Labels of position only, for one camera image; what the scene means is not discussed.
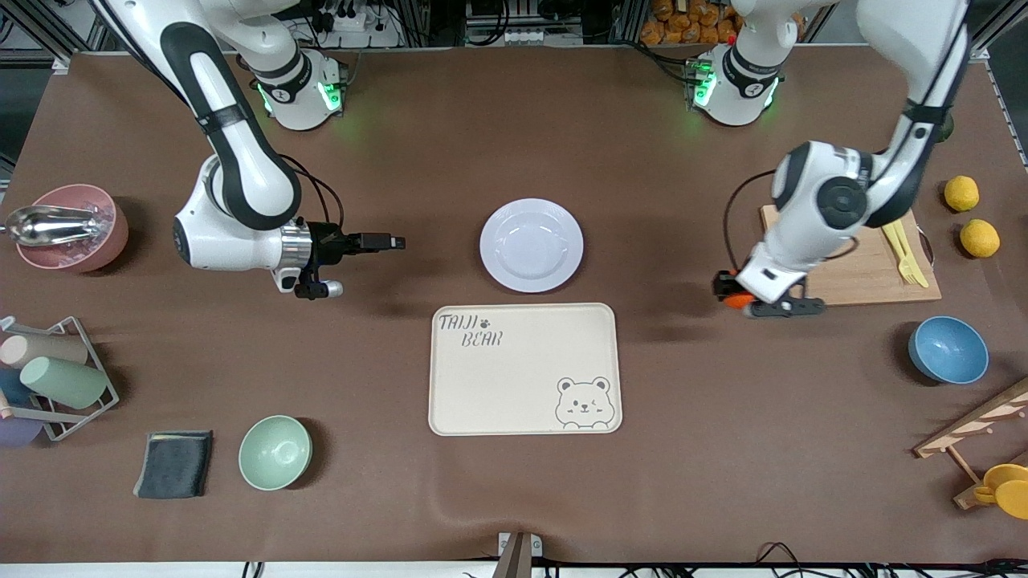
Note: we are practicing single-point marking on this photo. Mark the yellow plastic fork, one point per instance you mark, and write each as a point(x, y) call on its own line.
point(903, 257)

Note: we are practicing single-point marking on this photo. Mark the green bowl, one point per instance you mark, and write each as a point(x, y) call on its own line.
point(275, 453)

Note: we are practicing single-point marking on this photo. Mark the dark grey folded cloth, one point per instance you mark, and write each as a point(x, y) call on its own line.
point(174, 464)

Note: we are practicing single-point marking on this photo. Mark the blue cup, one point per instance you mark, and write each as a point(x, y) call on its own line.
point(12, 389)

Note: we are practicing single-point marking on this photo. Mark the purple cup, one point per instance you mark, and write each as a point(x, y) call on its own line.
point(16, 433)

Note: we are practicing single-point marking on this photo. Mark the beige cup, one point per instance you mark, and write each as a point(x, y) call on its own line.
point(48, 348)

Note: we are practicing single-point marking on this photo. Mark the cream bear print tray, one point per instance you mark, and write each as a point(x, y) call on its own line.
point(514, 377)

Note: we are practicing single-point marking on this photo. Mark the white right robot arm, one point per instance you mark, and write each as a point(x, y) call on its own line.
point(241, 160)

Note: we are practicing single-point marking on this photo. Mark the green lime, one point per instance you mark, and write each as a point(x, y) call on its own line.
point(948, 128)

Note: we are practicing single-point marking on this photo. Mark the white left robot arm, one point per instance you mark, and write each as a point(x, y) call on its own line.
point(827, 193)

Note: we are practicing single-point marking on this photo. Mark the orange fruit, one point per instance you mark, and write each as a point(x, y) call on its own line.
point(737, 302)

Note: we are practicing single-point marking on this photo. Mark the wooden hanging rack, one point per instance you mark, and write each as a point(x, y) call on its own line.
point(964, 429)

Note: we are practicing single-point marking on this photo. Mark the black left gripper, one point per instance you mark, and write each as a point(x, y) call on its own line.
point(725, 283)

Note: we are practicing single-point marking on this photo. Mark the white power strip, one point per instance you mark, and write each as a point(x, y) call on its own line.
point(357, 24)

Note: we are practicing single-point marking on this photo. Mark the bag of orange fruits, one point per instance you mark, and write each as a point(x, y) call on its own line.
point(691, 22)

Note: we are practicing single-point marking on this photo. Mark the yellow mug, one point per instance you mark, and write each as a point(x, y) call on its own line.
point(1008, 474)
point(1013, 499)

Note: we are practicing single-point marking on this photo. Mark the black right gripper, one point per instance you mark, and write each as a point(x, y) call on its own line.
point(328, 242)

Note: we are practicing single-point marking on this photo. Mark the yellow lemon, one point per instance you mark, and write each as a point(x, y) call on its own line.
point(962, 194)
point(980, 238)

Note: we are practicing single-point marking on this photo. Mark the lavender round plate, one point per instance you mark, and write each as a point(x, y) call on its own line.
point(532, 246)

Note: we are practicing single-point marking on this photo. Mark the yellow plastic knife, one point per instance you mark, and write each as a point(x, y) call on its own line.
point(911, 253)

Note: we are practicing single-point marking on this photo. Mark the green cup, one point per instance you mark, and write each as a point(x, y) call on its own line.
point(64, 381)

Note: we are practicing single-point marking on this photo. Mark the blue bowl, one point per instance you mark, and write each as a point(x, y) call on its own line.
point(948, 350)

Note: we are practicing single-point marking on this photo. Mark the wooden cutting board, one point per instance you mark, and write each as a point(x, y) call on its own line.
point(867, 277)

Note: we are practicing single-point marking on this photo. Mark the pink bowl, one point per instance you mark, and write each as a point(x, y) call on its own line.
point(72, 255)

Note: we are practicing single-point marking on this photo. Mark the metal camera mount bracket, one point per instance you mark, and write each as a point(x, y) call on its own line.
point(518, 554)

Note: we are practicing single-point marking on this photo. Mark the shiny metal scoop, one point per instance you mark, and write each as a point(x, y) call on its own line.
point(48, 225)

